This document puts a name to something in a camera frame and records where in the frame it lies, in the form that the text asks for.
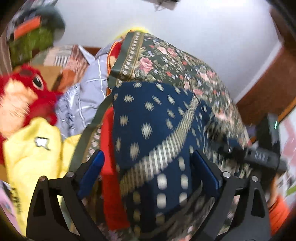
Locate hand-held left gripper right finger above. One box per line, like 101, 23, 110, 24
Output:
191, 150, 271, 241

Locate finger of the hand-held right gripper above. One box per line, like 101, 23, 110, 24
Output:
208, 138, 249, 163

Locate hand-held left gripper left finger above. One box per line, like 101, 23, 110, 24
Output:
26, 149, 105, 241

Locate navy patterned hooded garment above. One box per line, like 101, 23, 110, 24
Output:
111, 81, 252, 234

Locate pile of clothes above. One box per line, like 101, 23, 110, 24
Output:
7, 0, 58, 30

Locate red cloth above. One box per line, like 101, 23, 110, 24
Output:
100, 108, 131, 231

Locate white wardrobe door pink hearts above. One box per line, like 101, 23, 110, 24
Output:
276, 109, 296, 204

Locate yellow cloth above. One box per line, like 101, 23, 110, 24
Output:
3, 117, 93, 237

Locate grey plaid cloth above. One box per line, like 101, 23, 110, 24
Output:
55, 42, 116, 135

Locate pink cartoon cloth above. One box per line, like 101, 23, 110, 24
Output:
0, 181, 21, 234

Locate dark floral blanket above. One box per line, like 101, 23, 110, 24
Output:
69, 31, 255, 241

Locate red plush toy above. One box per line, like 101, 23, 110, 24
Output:
0, 64, 62, 163

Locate patterned orange white cloth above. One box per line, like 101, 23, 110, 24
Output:
35, 45, 93, 93

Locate wooden door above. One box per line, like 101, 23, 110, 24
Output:
270, 0, 296, 45

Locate green patterned cloth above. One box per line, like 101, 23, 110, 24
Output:
9, 28, 55, 67

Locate yellow fuzzy object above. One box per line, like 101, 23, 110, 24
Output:
116, 28, 148, 40

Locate dark grey pillow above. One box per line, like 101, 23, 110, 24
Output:
39, 7, 66, 42

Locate orange box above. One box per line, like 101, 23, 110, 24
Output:
14, 17, 43, 39

